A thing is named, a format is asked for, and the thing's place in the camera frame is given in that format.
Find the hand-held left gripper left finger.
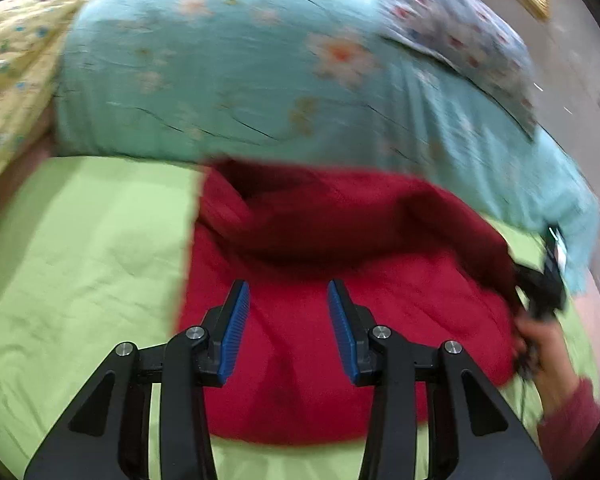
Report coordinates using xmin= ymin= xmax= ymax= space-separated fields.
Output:
xmin=24 ymin=280 xmax=251 ymax=480

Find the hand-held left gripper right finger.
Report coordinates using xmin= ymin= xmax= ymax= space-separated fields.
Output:
xmin=327 ymin=280 xmax=553 ymax=480

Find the red quilted jacket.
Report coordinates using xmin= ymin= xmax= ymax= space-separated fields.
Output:
xmin=177 ymin=157 xmax=532 ymax=447

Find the person's right forearm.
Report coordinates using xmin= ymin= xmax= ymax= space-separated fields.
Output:
xmin=535 ymin=377 xmax=600 ymax=480

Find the person's right hand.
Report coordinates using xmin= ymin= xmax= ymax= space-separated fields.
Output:
xmin=514 ymin=317 xmax=584 ymax=417

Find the green bed sheet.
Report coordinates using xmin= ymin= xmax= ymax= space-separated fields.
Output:
xmin=0 ymin=155 xmax=600 ymax=480

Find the teal floral quilt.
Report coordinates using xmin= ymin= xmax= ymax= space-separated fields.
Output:
xmin=52 ymin=0 xmax=600 ymax=294

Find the grey patterned pillow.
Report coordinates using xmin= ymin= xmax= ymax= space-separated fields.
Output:
xmin=362 ymin=0 xmax=542 ymax=142

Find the yellow printed blanket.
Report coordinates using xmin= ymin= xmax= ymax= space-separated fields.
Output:
xmin=0 ymin=0 xmax=92 ymax=202

